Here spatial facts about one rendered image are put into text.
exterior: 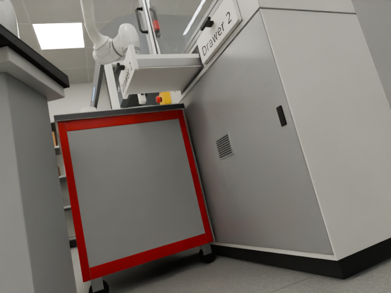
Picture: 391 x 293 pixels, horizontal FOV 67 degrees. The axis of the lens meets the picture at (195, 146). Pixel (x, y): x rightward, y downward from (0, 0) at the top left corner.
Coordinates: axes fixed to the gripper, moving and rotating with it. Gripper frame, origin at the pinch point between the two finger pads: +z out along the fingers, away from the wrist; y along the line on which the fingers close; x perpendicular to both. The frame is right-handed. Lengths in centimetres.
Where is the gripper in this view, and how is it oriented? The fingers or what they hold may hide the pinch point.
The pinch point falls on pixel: (141, 96)
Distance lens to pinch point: 157.7
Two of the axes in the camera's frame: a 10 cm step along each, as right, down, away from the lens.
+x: 9.1, -1.5, 3.9
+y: 3.5, -2.4, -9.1
